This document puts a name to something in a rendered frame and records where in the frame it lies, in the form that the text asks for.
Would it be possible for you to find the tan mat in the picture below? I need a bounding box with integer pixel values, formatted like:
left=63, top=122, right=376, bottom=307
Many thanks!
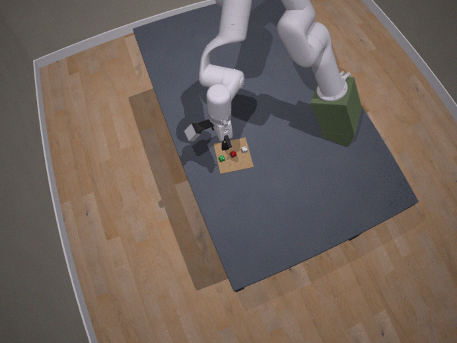
left=213, top=138, right=254, bottom=174

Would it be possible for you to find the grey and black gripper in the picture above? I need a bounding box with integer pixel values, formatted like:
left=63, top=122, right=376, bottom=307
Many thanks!
left=212, top=120, right=232, bottom=151

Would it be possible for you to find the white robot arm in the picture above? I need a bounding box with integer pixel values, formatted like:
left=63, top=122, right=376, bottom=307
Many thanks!
left=185, top=0, right=351, bottom=141

